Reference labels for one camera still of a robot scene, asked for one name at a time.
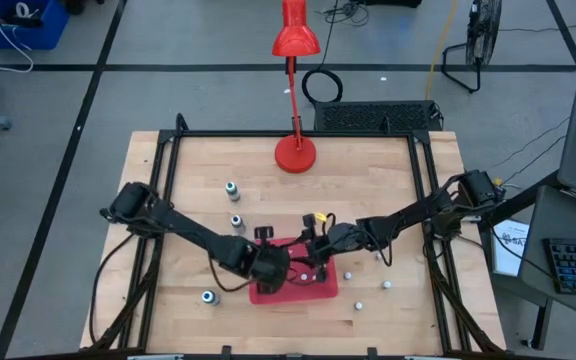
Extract tangled black cables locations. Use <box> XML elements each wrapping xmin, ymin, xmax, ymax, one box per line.
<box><xmin>320</xmin><ymin>0</ymin><xmax>372</xmax><ymax>27</ymax></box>

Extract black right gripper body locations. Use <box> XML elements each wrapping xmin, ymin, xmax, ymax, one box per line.
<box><xmin>303</xmin><ymin>230</ymin><xmax>337</xmax><ymax>269</ymax></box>

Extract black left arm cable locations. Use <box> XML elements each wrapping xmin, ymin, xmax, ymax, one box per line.
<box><xmin>88</xmin><ymin>232</ymin><xmax>139</xmax><ymax>346</ymax></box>

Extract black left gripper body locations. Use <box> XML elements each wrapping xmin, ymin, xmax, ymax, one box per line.
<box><xmin>247</xmin><ymin>243</ymin><xmax>293</xmax><ymax>296</ymax></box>

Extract blue storage bin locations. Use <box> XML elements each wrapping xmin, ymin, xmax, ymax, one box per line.
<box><xmin>0</xmin><ymin>0</ymin><xmax>71</xmax><ymax>51</ymax></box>

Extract red desk lamp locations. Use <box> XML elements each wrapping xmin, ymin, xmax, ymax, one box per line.
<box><xmin>271</xmin><ymin>0</ymin><xmax>322</xmax><ymax>175</ymax></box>

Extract white cable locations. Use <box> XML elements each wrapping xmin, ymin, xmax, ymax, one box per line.
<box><xmin>0</xmin><ymin>0</ymin><xmax>36</xmax><ymax>75</ymax></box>

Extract black perforated case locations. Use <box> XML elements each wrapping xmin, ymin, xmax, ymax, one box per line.
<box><xmin>312</xmin><ymin>99</ymin><xmax>444</xmax><ymax>134</ymax></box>

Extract white paper sheet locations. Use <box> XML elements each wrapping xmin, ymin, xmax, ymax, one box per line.
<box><xmin>490</xmin><ymin>218</ymin><xmax>532</xmax><ymax>277</ymax></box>

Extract black aluminium table frame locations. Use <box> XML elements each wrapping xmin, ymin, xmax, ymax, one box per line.
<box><xmin>80</xmin><ymin>112</ymin><xmax>508</xmax><ymax>360</ymax></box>

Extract red translucent plastic bin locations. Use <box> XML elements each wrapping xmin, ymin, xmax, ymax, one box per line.
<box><xmin>247</xmin><ymin>237</ymin><xmax>340</xmax><ymax>306</ymax></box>

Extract black floor fan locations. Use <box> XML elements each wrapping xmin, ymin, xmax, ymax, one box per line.
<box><xmin>441</xmin><ymin>0</ymin><xmax>503</xmax><ymax>95</ymax></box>

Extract coiled black cable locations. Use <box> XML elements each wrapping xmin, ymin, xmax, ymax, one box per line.
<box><xmin>301</xmin><ymin>68</ymin><xmax>344</xmax><ymax>105</ymax></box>

